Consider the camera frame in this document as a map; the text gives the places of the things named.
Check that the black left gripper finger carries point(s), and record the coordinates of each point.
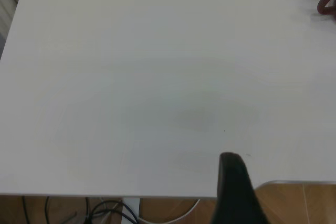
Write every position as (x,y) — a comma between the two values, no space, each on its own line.
(236,195)

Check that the red ceramic mug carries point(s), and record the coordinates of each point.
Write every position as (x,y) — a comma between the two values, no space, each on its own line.
(325,3)

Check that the white table leg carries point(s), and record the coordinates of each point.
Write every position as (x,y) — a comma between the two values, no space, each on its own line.
(135,203)

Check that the grey pleated curtain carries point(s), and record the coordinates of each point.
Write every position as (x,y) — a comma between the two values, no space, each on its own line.
(6,3)

